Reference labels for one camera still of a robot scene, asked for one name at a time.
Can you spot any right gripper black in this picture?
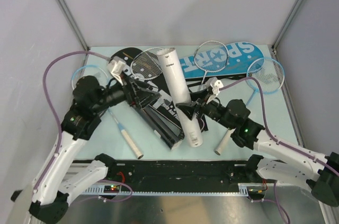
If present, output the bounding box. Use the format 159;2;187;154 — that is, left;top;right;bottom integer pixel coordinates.
176;88;234;130

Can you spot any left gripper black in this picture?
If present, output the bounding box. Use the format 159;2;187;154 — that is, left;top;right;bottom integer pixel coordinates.
92;70;160;113

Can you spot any white shuttlecock tube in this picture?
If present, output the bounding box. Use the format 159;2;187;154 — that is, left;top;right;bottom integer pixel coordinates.
156;48;203;148

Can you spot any black racket bag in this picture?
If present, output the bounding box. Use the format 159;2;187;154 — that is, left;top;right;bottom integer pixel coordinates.
108;47;209;137

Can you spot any white racket black handle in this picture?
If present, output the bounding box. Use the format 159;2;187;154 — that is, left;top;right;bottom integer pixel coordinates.
130;47;163;80

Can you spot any black shuttlecock tube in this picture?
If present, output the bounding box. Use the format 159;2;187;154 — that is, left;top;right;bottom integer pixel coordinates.
136;107;183;150

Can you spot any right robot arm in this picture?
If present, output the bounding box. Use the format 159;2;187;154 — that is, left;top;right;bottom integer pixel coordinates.
176;98;338;207

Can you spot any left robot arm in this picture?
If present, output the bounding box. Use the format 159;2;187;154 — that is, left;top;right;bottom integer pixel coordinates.
6;76;160;223

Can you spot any blue racket left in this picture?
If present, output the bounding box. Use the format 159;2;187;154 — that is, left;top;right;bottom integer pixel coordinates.
71;65;144;159

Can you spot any white racket on blue bag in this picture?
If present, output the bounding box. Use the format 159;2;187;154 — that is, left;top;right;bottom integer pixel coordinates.
194;40;229;90

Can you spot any blue racket bag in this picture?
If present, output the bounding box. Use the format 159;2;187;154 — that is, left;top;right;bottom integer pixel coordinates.
180;41;264;81

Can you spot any blue racket right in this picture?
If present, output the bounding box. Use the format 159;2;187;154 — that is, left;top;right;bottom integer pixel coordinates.
214;58;285;156

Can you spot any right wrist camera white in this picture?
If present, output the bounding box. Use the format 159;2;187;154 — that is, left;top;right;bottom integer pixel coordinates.
204;77;224;97

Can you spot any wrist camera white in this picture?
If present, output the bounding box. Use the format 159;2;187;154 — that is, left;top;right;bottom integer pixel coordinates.
204;77;224;97
106;57;126;85

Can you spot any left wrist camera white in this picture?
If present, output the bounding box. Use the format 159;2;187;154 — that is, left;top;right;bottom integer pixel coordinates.
106;57;126;85

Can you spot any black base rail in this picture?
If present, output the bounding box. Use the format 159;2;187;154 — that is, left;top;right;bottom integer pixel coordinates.
71;159;265;193

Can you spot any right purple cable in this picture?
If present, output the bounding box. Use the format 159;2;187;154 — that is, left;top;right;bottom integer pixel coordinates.
218;77;339;224

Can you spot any purple cable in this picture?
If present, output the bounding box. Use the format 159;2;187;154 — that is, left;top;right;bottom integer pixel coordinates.
31;50;133;209
218;77;339;224

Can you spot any white cable duct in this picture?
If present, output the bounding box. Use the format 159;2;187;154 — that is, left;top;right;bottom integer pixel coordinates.
81;182;267;196

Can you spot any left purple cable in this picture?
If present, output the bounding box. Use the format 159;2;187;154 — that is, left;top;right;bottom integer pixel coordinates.
31;50;133;209

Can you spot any left aluminium frame post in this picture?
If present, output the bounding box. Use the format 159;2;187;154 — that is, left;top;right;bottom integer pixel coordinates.
56;0;89;50

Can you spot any aluminium frame post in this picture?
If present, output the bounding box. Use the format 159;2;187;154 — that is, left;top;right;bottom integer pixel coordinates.
56;0;89;50
271;0;306;51

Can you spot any right aluminium frame post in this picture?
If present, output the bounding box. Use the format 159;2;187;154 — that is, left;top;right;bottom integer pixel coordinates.
271;0;306;51

